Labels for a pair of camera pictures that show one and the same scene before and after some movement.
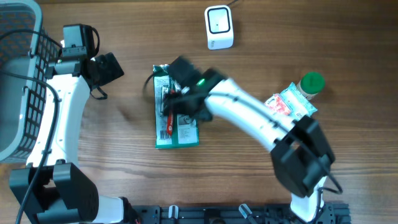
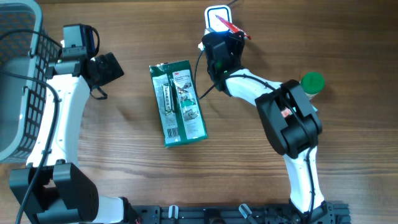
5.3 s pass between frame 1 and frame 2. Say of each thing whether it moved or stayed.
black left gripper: stayed
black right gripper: moved
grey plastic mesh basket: stayed
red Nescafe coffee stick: moved
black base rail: stayed
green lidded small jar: stayed
